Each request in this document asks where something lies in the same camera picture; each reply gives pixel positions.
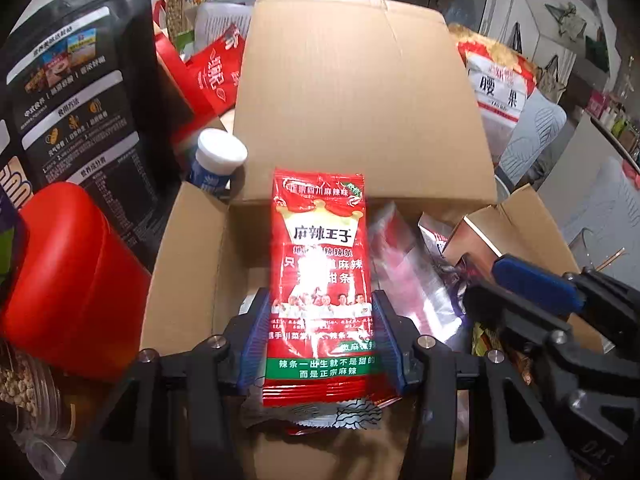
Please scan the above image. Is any red paper bag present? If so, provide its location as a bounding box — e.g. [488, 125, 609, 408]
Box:
[154, 24, 247, 117]

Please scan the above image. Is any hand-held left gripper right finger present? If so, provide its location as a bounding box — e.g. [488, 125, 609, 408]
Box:
[372, 290, 577, 480]

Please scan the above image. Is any glass cup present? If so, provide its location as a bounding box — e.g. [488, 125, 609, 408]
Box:
[579, 226, 627, 272]

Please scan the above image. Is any clear red snack wrapper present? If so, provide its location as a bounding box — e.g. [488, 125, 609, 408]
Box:
[371, 199, 467, 352]

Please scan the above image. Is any grey cushioned chair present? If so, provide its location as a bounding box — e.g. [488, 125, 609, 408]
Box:
[499, 91, 569, 187]
[564, 156, 640, 262]

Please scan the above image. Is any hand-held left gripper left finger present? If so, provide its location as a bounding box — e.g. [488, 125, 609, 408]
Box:
[60, 287, 272, 480]

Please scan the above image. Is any white plastic basket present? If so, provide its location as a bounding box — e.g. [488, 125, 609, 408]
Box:
[194, 1, 254, 44]

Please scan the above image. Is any red canister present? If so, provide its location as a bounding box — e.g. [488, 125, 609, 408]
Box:
[0, 181, 154, 384]

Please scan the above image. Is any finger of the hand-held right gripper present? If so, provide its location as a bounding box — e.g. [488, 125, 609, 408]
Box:
[462, 280, 574, 357]
[492, 254, 585, 317]

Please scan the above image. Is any row of cosmetic bottles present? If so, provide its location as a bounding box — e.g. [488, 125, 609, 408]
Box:
[587, 54, 640, 162]

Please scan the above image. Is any purple pouch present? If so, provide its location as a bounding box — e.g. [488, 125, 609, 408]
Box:
[0, 159, 29, 312]

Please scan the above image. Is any red white nut bag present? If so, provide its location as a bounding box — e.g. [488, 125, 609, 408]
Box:
[456, 39, 539, 162]

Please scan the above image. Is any brown cardboard box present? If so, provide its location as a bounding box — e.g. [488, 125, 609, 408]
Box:
[139, 0, 604, 480]

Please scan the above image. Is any black food pouch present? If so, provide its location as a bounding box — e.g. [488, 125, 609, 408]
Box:
[0, 0, 174, 272]

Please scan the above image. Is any group of labelled clear jars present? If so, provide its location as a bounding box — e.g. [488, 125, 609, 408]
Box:
[0, 339, 67, 437]

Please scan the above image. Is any red spicy strip packet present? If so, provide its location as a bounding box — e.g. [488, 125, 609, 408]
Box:
[261, 166, 384, 409]

